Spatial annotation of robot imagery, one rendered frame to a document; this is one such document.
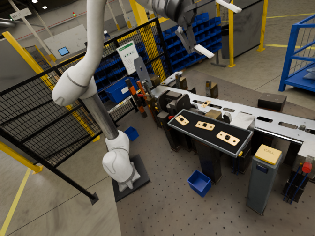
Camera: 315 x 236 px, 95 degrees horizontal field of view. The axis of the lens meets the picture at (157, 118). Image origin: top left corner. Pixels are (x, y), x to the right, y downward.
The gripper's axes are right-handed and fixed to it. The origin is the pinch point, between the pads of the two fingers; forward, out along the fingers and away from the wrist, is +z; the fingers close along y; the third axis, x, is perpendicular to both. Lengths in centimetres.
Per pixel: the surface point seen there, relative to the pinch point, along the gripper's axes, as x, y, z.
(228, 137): -2.5, -28.2, 25.1
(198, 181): 1, -77, 37
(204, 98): 45, -55, 2
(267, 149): -1.9, -21.7, 36.4
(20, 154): -93, -278, -181
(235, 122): 13.5, -32.4, 24.9
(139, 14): 85, -48, -116
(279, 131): 27, -30, 44
